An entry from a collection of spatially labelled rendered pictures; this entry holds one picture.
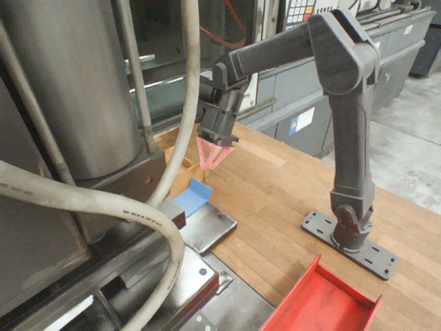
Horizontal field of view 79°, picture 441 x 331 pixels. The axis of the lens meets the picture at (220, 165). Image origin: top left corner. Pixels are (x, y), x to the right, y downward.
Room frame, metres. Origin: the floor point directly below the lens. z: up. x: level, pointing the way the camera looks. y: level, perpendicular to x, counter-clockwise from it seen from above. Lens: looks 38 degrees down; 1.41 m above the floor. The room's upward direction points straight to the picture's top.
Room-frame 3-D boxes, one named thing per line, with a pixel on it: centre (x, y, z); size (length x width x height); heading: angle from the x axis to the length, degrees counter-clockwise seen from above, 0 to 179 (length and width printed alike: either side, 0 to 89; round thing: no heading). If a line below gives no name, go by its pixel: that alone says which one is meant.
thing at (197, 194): (0.46, 0.10, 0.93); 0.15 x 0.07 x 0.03; 139
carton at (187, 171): (0.54, 0.18, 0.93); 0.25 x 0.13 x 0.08; 136
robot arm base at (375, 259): (0.37, -0.28, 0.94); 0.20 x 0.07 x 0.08; 46
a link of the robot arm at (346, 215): (0.37, -0.27, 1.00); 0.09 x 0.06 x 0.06; 138
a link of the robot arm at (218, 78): (0.62, 0.01, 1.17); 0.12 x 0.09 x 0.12; 48
